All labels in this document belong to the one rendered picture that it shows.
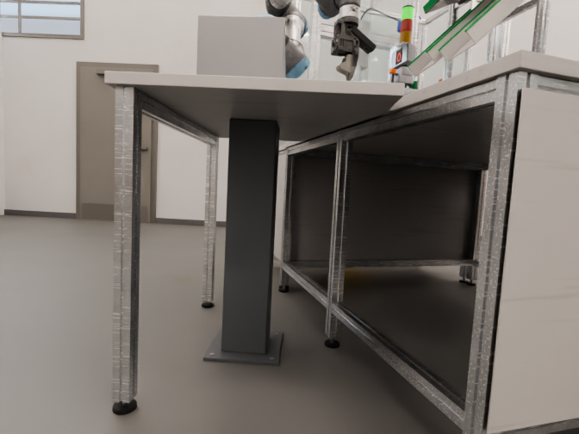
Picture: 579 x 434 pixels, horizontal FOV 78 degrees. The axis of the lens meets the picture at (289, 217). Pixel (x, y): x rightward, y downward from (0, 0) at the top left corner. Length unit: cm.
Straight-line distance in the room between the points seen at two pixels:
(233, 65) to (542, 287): 104
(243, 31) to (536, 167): 94
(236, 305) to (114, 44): 500
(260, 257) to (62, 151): 500
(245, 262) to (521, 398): 84
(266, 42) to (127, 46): 461
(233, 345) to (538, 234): 99
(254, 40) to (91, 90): 467
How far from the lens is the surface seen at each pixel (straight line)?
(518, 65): 76
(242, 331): 133
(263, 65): 127
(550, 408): 95
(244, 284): 128
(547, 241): 81
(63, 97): 609
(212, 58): 131
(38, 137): 623
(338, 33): 145
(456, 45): 122
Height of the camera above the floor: 61
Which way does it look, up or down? 5 degrees down
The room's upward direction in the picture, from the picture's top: 3 degrees clockwise
